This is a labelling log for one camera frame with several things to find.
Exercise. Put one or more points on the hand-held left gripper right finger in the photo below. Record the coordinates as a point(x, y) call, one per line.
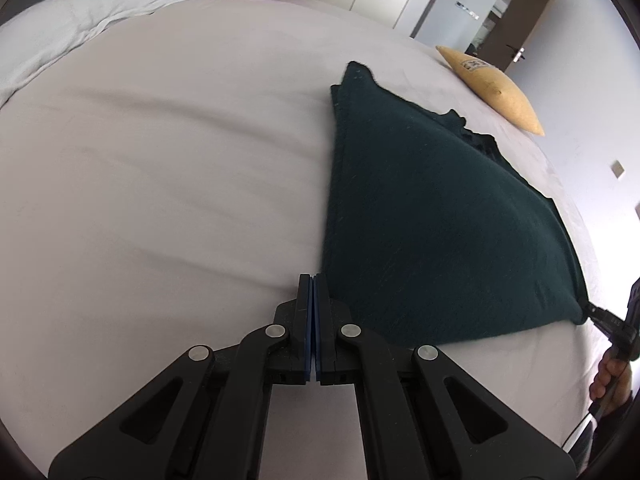
point(322, 330)

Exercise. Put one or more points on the person's right hand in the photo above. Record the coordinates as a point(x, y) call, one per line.
point(607, 377)

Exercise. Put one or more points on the dark green sweater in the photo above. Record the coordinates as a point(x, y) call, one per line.
point(430, 220)

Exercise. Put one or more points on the wall control panel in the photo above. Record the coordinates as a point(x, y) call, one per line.
point(467, 10)

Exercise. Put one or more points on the brown door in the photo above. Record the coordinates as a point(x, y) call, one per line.
point(525, 15)

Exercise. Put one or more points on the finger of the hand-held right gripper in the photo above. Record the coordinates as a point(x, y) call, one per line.
point(602, 317)

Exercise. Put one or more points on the bed with beige sheet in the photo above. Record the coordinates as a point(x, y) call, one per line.
point(165, 160)

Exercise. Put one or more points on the white pillow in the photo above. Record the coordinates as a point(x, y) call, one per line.
point(75, 15)

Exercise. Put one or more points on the person's right forearm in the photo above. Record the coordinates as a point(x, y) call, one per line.
point(612, 430)

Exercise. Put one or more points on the yellow pillow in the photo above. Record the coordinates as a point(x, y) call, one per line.
point(492, 85)

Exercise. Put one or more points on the beige wall switch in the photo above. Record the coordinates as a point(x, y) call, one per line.
point(618, 169)

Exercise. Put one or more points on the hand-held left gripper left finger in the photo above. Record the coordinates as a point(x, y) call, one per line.
point(300, 330)

